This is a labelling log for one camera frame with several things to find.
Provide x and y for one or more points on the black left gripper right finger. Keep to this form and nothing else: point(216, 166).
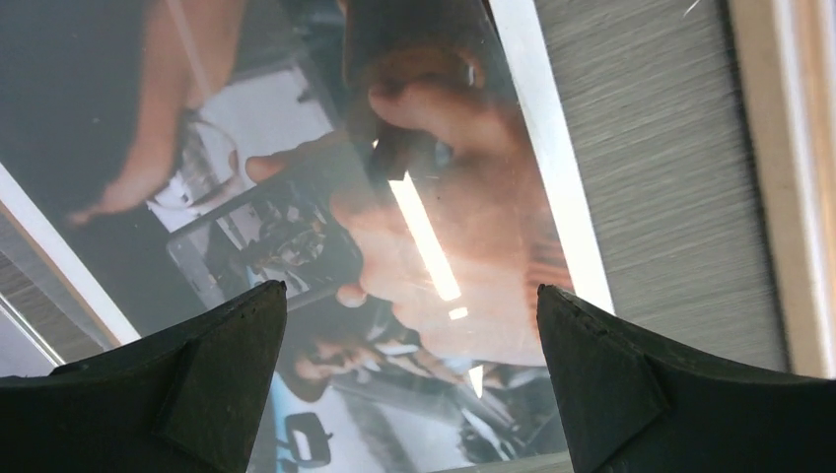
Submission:
point(631, 400)

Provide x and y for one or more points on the printed photo of people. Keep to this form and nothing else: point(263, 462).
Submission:
point(307, 228)

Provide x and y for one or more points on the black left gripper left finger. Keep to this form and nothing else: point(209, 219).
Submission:
point(186, 399)

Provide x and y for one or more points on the clear acrylic sheet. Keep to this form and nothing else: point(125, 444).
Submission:
point(261, 196)

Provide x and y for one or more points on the light wooden picture frame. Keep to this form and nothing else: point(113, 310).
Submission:
point(786, 58)

